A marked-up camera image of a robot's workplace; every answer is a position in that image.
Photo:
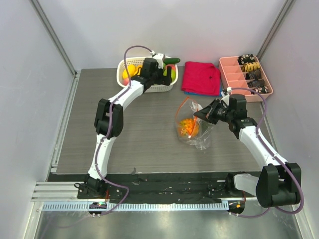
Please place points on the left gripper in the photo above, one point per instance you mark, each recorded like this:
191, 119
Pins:
164, 79

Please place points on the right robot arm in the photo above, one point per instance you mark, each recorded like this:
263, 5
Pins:
279, 183

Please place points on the red folded cloth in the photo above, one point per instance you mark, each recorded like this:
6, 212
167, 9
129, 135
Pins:
203, 78

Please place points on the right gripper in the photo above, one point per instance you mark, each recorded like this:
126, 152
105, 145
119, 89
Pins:
214, 112

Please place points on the black pink sock roll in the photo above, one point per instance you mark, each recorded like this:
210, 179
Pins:
260, 90

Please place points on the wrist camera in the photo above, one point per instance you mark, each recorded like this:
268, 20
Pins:
159, 57
226, 95

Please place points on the green cucumber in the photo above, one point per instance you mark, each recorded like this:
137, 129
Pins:
173, 60

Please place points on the clear zip top bag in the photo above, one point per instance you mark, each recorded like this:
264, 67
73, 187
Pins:
186, 110

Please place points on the green pear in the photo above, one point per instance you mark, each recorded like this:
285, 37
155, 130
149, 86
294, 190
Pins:
173, 75

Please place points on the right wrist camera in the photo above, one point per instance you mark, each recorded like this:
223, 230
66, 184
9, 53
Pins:
226, 95

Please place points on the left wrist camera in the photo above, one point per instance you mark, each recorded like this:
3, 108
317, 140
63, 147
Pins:
159, 57

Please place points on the white plastic basket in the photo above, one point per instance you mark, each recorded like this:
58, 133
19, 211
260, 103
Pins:
138, 61

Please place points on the dark floral sock roll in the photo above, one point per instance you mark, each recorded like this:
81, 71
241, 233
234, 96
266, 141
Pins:
246, 58

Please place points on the yellow mango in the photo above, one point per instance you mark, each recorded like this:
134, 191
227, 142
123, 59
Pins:
129, 71

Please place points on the yellow striped sock roll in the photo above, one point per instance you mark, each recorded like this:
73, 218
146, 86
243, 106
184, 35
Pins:
250, 66

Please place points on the pink divided tray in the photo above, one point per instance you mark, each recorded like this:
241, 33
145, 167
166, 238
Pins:
233, 76

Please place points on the red peach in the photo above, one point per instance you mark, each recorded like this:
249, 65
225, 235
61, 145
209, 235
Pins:
172, 66

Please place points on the dark brown sock roll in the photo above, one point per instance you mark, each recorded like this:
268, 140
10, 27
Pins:
253, 75

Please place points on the white slotted cable duct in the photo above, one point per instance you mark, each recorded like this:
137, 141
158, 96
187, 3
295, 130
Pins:
100, 206

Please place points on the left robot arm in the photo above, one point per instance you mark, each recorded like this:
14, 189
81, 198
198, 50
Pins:
109, 120

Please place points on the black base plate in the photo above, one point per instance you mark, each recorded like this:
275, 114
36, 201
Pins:
157, 188

